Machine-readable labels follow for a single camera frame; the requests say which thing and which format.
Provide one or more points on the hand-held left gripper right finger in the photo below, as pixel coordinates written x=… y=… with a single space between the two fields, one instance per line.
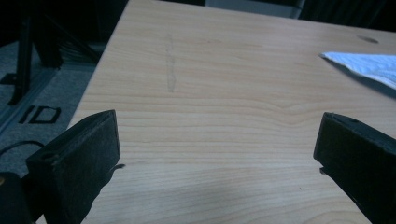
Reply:
x=361 y=155

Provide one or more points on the light blue striped towel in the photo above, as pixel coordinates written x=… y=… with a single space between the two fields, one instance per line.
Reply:
x=370 y=63

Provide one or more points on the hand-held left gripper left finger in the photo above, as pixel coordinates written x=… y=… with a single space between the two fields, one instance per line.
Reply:
x=74 y=161

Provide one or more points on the black metal stand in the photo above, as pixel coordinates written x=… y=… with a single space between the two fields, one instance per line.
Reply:
x=23 y=62

